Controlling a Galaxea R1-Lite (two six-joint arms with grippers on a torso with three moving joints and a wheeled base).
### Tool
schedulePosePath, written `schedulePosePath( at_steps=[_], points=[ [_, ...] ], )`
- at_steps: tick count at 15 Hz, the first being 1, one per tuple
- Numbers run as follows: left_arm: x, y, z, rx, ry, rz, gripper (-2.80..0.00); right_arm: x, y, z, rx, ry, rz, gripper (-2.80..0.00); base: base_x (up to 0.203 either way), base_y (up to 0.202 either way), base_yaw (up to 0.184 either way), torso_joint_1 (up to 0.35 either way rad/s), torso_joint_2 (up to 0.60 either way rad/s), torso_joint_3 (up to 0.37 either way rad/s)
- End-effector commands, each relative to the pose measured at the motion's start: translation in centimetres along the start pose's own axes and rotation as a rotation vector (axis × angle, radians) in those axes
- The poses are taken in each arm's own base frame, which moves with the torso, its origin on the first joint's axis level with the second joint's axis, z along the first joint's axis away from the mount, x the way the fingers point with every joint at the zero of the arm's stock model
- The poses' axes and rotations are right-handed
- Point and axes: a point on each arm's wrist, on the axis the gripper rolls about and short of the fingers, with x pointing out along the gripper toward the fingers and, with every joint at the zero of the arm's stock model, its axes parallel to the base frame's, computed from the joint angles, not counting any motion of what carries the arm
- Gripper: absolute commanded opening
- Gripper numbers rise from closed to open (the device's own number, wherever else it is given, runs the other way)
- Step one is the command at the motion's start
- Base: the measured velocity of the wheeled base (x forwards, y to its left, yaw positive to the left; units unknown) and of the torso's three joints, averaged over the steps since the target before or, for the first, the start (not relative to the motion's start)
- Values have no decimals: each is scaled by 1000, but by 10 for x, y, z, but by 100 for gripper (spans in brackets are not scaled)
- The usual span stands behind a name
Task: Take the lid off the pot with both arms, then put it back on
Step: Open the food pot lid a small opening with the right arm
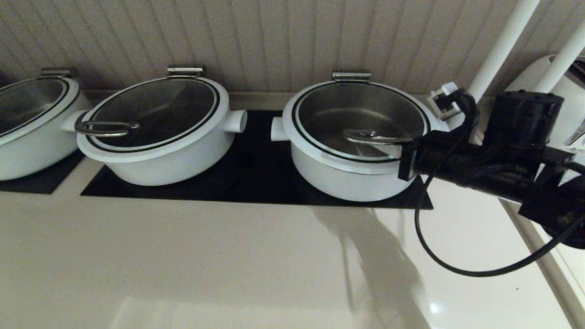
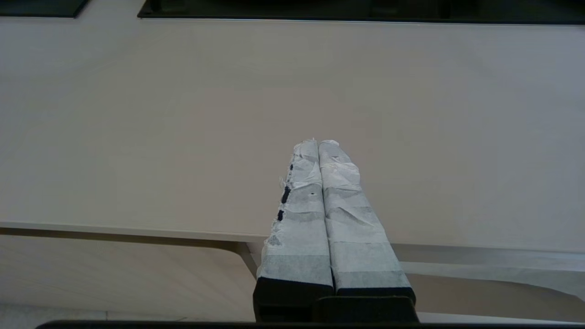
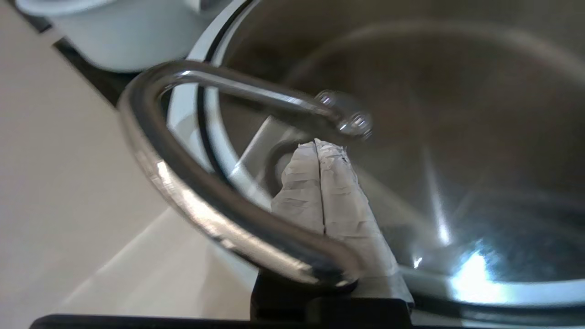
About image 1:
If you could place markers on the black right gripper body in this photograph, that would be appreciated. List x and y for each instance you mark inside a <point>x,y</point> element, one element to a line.
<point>448,160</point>

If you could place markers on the large black glass cooktop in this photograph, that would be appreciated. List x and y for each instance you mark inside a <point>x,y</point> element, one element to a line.
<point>256,183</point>

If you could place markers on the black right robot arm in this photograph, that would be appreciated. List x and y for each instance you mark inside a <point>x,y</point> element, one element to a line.
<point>525,128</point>

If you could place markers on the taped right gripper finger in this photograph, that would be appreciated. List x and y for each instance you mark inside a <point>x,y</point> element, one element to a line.
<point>384,151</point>

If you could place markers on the glass lid white rim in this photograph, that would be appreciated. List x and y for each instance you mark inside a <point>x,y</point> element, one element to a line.
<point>155,105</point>
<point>347,109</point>

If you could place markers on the small black glass cooktop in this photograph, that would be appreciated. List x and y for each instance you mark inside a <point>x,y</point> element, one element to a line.
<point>41,183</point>

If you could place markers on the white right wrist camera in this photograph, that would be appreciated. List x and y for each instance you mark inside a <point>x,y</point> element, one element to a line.
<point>442,101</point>

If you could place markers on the white pot steel interior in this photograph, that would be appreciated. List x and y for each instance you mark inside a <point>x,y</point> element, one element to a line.
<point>347,183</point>
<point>173,167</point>
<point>27,155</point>

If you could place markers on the white pot far corner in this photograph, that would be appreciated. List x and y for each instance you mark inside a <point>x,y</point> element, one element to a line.
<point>27,100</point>

